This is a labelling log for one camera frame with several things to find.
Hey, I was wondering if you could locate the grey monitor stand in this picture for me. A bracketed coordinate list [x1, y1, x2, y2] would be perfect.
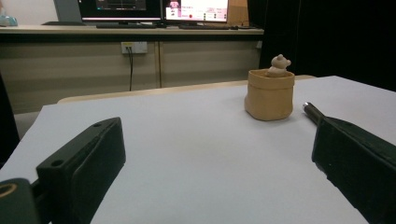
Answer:
[41, 0, 87, 26]

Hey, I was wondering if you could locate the white wall power outlet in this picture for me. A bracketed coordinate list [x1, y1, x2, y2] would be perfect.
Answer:
[120, 41, 149, 55]

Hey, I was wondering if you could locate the long beige desk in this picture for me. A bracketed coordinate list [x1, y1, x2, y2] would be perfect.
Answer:
[0, 24, 265, 115]

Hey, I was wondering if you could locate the black keyboard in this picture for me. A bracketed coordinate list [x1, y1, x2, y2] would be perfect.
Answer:
[178, 23, 239, 31]
[95, 22, 158, 30]

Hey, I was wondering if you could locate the light wooden table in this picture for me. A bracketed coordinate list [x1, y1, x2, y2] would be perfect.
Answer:
[57, 74, 316, 105]

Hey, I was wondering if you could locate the bright computer monitor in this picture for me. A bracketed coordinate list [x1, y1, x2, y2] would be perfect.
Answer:
[162, 0, 230, 24]

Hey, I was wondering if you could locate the white table cover sheet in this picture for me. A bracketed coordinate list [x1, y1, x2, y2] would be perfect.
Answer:
[0, 75, 396, 224]

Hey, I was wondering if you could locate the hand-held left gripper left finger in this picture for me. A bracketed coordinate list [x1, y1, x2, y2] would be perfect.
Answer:
[35, 117, 127, 224]

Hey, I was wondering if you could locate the teal glass object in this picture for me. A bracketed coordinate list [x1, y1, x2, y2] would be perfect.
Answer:
[0, 7, 19, 27]

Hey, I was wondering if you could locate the small beige bear figurine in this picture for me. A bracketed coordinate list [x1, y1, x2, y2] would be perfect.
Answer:
[266, 53, 292, 78]

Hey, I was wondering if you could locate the brown cardboard box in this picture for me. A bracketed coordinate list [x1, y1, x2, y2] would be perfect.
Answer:
[227, 0, 250, 27]

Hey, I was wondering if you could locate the dark curtain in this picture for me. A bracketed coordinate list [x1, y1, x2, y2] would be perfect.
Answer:
[248, 0, 396, 92]
[0, 73, 21, 169]

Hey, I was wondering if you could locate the dark computer monitor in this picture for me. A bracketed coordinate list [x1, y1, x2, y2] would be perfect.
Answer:
[78, 0, 163, 23]

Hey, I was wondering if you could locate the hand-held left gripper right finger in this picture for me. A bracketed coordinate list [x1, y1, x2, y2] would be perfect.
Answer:
[311, 117, 396, 224]

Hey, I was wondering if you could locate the black power cable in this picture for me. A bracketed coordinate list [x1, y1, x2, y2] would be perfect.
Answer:
[125, 46, 134, 91]

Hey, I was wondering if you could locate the tan pen holder cup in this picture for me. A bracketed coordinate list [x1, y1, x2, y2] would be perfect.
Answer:
[244, 68, 296, 121]

